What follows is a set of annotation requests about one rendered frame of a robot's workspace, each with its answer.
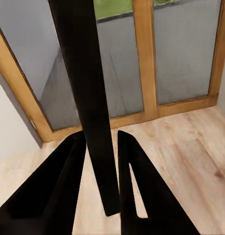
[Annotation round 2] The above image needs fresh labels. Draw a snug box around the poster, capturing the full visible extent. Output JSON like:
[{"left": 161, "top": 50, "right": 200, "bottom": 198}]
[{"left": 48, "top": 0, "right": 120, "bottom": 217}]

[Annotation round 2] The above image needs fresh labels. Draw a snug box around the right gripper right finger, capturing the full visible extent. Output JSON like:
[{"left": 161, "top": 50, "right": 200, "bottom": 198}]
[{"left": 118, "top": 130, "right": 200, "bottom": 235}]

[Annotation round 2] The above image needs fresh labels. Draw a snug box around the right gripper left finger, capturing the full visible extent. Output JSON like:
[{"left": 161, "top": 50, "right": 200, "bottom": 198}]
[{"left": 0, "top": 129, "right": 87, "bottom": 235}]

